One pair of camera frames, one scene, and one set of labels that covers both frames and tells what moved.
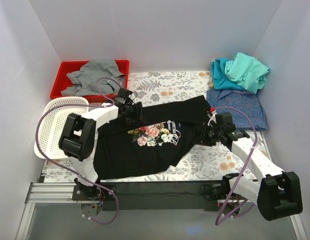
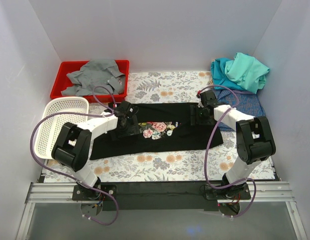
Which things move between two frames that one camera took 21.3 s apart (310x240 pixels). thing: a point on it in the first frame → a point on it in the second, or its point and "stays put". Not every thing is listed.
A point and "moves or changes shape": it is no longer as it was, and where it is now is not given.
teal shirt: [247, 71] stays put
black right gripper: [206, 137] → [197, 116]
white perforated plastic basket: [54, 113] stays put
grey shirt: [97, 77] stays put
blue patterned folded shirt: [247, 101] stays put
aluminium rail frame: [45, 192] stays put
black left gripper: [138, 111] → [123, 130]
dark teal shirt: [221, 79] stays put
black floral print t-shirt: [156, 141] moves or changes shape
